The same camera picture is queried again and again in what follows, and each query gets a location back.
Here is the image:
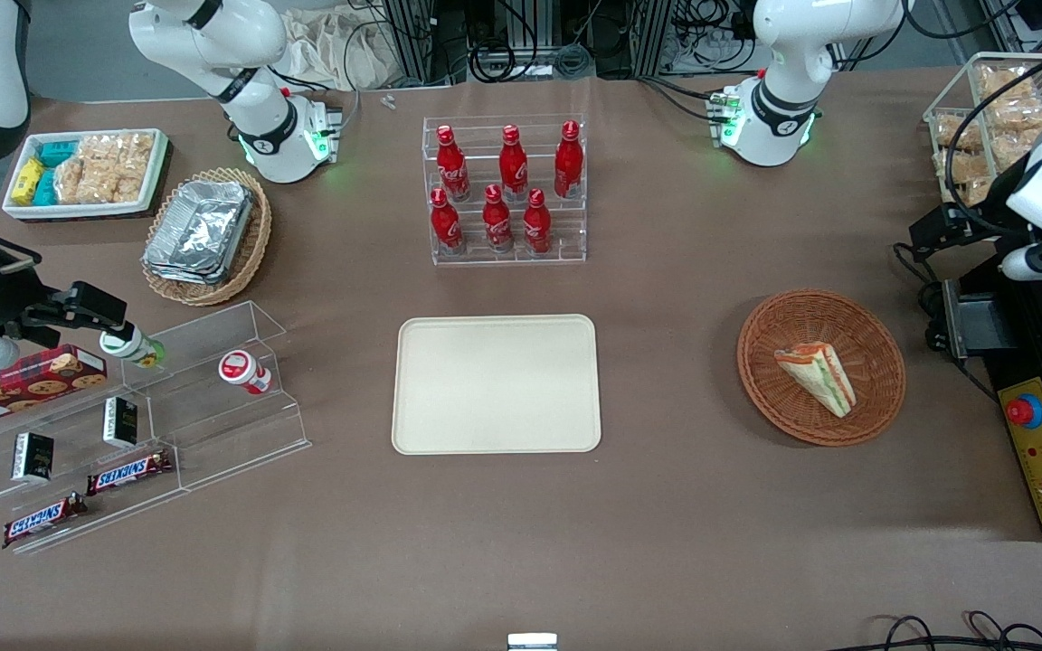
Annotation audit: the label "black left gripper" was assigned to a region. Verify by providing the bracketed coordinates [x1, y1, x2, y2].
[908, 204, 1030, 262]

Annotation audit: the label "triangular sandwich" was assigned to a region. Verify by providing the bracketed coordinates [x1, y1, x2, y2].
[773, 343, 857, 420]

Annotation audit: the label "white rectangular snack tray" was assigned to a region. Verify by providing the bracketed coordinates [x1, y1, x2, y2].
[1, 128, 171, 223]

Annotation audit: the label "round brown wicker basket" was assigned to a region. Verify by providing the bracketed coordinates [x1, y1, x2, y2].
[736, 288, 907, 448]

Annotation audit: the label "oval light wicker basket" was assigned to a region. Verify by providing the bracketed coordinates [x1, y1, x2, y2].
[140, 167, 274, 307]

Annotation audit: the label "beige plastic tray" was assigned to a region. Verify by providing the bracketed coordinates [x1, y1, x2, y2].
[392, 314, 602, 456]

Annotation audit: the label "white green small bottle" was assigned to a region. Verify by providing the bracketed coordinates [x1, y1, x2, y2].
[99, 324, 166, 370]

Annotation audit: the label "red plaid cookie box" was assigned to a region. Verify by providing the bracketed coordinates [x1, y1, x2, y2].
[0, 344, 109, 432]

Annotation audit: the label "grey metal box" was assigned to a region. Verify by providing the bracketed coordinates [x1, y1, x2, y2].
[941, 278, 1021, 360]

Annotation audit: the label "clear bag of fried snacks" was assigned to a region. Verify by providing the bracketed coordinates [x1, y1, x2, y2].
[987, 95, 1042, 137]
[976, 63, 1042, 102]
[933, 110, 988, 153]

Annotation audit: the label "small black box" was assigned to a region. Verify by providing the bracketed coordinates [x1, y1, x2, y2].
[11, 431, 56, 483]
[102, 396, 140, 450]

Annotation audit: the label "stack of foil trays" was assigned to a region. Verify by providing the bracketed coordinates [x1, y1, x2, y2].
[142, 179, 256, 287]

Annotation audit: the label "clear bag of rice crackers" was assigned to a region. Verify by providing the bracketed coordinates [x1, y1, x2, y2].
[54, 133, 156, 205]

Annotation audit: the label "yellow snack packet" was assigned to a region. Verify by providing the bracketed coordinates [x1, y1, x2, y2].
[11, 157, 45, 203]

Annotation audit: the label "white red small bottle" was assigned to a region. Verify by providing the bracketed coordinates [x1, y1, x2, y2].
[217, 349, 274, 397]

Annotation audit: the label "clear acrylic stepped shelf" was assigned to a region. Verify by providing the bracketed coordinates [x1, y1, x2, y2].
[0, 300, 313, 555]

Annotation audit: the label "Snickers chocolate bar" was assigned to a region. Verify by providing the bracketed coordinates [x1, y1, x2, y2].
[2, 493, 89, 551]
[86, 449, 175, 497]

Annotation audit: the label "beige cloth bag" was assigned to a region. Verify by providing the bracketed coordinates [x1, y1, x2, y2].
[280, 7, 397, 91]

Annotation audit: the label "red cola bottle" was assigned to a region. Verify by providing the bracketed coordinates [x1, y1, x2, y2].
[522, 188, 554, 257]
[482, 184, 516, 255]
[554, 120, 585, 201]
[436, 125, 471, 203]
[497, 125, 529, 203]
[430, 187, 466, 257]

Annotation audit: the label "clear acrylic bottle rack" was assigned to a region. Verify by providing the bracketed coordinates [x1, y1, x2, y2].
[422, 113, 588, 266]

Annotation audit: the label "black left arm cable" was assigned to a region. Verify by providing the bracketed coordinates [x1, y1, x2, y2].
[943, 45, 1042, 238]

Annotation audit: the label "aluminium frame post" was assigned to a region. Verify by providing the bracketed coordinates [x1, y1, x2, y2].
[384, 0, 437, 84]
[633, 0, 677, 77]

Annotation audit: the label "black floor cables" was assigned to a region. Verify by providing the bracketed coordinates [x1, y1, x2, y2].
[847, 610, 1042, 651]

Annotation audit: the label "coiled black cable bundle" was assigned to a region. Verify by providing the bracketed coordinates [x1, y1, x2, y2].
[469, 38, 542, 84]

